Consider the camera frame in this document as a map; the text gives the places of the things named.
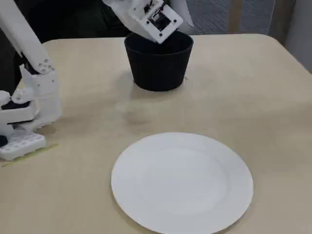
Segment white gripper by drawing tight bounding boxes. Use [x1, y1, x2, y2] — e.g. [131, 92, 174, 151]
[102, 0, 195, 44]

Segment black pot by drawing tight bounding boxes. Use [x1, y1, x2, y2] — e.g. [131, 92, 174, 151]
[123, 31, 195, 92]

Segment white paper plate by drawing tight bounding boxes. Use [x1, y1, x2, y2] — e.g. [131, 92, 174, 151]
[111, 132, 254, 234]

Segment yellow-green base sheet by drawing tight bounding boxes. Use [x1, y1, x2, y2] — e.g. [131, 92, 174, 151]
[0, 142, 59, 168]

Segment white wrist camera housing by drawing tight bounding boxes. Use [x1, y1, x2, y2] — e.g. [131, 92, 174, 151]
[133, 0, 184, 44]

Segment light wooden post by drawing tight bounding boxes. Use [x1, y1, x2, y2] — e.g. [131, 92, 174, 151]
[230, 0, 242, 34]

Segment white perforated base plate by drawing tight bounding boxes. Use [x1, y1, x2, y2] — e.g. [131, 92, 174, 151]
[0, 133, 47, 161]

